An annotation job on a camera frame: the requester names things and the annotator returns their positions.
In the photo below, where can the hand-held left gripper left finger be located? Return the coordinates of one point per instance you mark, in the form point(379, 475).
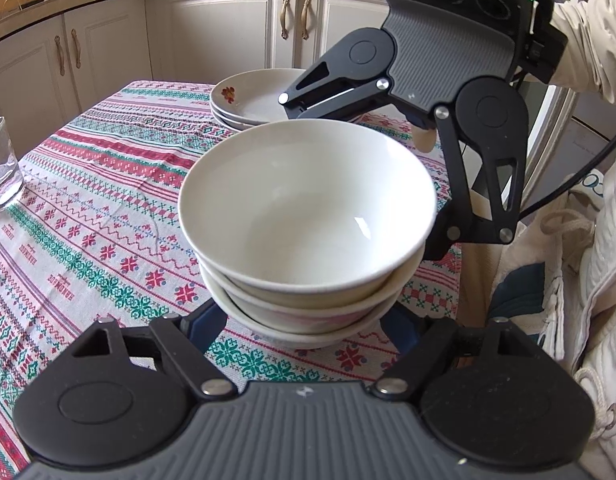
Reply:
point(208, 325)

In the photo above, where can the person's right forearm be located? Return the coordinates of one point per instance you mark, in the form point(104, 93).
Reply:
point(592, 35)

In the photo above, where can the person's right hand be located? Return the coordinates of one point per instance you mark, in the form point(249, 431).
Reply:
point(423, 141)

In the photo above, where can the large white stained plate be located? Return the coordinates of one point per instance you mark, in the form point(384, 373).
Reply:
point(238, 127)

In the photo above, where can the patterned red green tablecloth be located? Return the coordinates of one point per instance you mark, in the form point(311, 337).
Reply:
point(88, 210)

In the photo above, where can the large white fruit-print plate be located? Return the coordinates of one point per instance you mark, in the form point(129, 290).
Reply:
point(233, 121)

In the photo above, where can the white pink-flower bowl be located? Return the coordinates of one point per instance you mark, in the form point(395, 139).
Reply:
point(268, 302)
point(308, 335)
point(298, 200)

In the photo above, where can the white kitchen cabinets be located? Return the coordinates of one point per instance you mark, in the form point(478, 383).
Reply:
point(213, 25)

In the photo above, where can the small white fruit-print plate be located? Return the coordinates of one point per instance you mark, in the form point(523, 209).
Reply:
point(258, 95)

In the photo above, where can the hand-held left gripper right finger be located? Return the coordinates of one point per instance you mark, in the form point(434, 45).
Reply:
point(402, 325)

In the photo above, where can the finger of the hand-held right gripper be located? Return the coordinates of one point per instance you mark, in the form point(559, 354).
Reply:
point(467, 225)
point(328, 105)

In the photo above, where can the clear glass mug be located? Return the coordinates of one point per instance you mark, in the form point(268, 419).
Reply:
point(5, 170)

